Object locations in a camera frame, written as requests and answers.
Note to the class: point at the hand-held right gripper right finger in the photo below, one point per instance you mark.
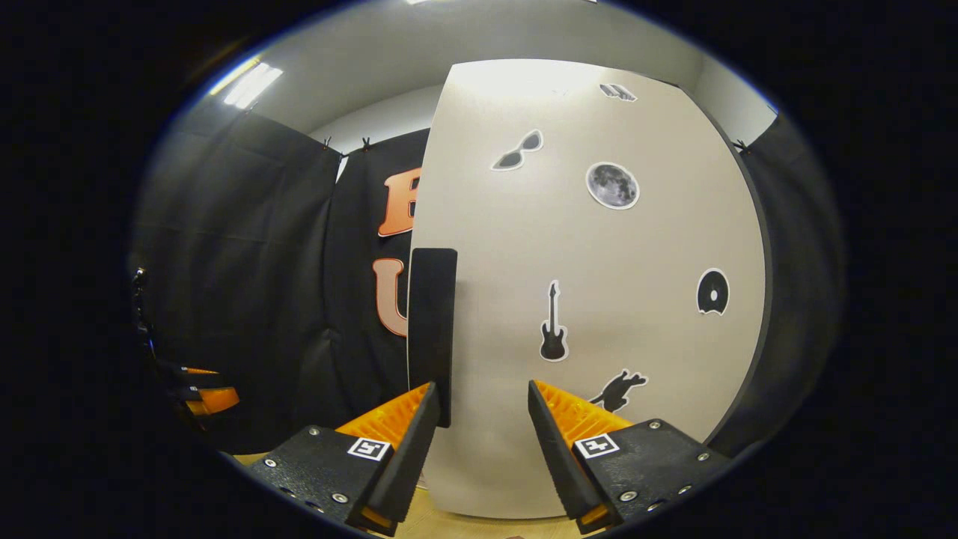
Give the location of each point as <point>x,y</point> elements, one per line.
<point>557,464</point>

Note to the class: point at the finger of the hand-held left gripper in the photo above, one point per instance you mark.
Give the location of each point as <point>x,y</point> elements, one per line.
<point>196,370</point>
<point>217,400</point>

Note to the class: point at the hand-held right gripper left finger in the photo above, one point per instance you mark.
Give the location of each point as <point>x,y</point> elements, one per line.
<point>412,457</point>

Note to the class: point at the beige cabinet door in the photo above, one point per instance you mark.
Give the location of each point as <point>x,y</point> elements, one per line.
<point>599,262</point>

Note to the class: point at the black backdrop cloth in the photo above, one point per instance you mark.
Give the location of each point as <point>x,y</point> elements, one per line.
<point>239,262</point>

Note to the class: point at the small ceiling light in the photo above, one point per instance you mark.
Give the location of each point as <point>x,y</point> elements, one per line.
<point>251,84</point>

